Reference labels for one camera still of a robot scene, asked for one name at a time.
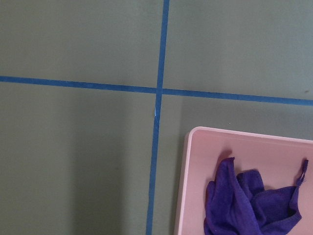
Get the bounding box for pink plastic bin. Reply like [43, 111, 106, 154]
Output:
[174, 127, 313, 235]

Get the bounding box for purple cloth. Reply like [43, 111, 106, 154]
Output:
[203, 158, 309, 235]

